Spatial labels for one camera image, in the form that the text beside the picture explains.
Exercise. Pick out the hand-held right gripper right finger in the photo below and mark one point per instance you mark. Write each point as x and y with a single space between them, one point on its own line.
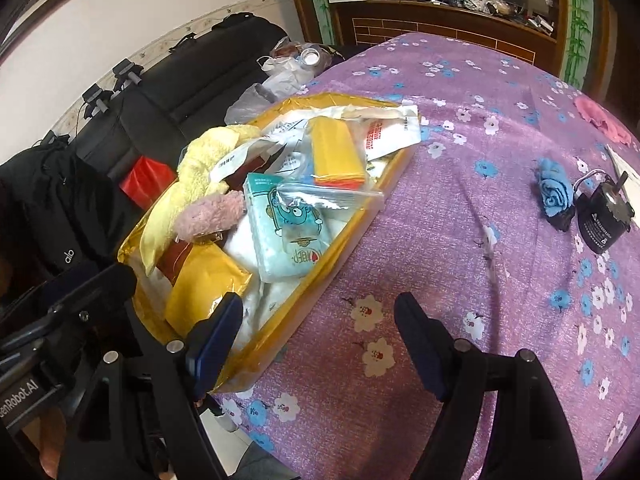
417 345

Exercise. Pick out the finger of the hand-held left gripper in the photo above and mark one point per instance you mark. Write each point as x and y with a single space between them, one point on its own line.
100 287

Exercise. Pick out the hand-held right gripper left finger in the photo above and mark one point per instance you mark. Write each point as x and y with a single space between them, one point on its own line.
216 340

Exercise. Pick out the yellow padded envelope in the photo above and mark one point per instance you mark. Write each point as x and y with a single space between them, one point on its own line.
205 285

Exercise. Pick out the yellow-taped foam box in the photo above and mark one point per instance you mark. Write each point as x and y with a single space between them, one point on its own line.
310 310

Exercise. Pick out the blue cartoon tissue pack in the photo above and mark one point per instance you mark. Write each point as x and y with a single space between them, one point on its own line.
270 245

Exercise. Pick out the pink fuzzy sock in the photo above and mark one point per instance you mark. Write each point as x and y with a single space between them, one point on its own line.
210 215

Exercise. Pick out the yellow towel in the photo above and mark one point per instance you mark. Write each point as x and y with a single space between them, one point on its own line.
210 155

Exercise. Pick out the white packet with red print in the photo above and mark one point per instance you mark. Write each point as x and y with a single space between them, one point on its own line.
390 132

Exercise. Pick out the purple floral tablecloth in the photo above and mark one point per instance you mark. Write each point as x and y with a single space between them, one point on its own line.
450 260

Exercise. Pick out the red bag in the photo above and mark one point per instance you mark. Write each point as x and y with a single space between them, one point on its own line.
145 180

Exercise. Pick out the person's grey trousers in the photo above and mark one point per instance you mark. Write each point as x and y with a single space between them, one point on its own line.
265 467

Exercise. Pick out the clear zip bag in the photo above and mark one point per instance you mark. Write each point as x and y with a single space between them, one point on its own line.
340 200

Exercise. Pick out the small white packet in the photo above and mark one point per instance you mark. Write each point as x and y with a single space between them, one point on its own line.
240 157

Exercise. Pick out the blue rolled cloth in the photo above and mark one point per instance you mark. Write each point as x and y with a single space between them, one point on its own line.
552 190

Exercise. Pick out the yellow cloth pack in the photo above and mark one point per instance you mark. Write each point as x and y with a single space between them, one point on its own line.
332 150

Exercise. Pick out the black padlock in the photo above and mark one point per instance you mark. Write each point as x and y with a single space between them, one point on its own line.
600 225

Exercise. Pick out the black sofa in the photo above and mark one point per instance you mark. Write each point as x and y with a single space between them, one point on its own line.
200 80

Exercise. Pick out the clear plastic bag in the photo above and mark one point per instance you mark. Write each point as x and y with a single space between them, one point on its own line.
250 102

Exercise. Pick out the white plastic bag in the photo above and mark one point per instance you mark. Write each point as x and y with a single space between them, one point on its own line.
287 75

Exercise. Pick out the white paper sheet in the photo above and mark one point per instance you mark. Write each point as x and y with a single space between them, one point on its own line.
627 165

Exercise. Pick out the pink cloth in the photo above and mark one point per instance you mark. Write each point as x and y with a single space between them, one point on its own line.
600 117

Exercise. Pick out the wooden cabinet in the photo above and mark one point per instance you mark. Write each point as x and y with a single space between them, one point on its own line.
440 30

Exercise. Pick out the pile of cabinet clutter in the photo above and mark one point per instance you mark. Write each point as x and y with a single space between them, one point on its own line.
480 2

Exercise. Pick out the black clamp mount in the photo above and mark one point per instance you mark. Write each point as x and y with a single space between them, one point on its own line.
125 74
55 138
95 101

